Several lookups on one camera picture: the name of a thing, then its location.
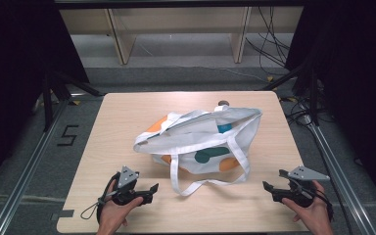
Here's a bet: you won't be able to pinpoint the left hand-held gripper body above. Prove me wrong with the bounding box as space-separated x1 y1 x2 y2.
111 165 147 207

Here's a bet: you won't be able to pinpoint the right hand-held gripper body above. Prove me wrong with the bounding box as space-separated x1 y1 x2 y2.
273 165 331 209

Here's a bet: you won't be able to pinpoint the person's right hand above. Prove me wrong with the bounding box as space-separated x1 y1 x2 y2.
280 180 335 235

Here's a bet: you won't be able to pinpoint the person's left hand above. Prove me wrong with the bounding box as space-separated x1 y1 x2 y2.
96 180 145 235

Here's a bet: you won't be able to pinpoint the white tote bag coloured shapes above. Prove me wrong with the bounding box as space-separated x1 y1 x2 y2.
132 106 263 198

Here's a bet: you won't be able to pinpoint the grey tape strip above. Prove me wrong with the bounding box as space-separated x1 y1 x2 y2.
50 209 75 222

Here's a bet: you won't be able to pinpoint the small teal object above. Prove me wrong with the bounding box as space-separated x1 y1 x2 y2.
216 122 234 134

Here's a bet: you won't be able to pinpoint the black metal stand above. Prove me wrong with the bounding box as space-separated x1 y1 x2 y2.
259 48 321 127
40 69 103 133

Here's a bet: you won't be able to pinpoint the white bottle with brown cap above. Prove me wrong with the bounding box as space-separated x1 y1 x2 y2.
213 100 231 113

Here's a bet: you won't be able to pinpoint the black curtain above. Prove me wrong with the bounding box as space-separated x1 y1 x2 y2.
284 0 376 207
0 0 91 196

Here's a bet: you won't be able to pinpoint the light wooden shelf unit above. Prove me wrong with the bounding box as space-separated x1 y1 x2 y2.
58 5 306 66

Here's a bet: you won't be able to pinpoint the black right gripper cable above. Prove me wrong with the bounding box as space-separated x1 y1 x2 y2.
302 181 336 223

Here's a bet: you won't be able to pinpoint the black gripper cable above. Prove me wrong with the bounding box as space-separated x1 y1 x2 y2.
79 171 121 225
302 181 336 223

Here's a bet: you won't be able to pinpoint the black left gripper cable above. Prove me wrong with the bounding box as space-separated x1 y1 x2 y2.
79 171 121 225

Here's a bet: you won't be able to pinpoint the aluminium floor rail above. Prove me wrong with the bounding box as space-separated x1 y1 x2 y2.
0 93 79 235
302 114 376 235

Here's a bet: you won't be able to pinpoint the thin white floor cable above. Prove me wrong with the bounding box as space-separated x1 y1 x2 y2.
172 64 270 83

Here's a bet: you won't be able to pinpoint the bundle of black floor cables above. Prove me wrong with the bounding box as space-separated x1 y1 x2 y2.
245 5 292 69

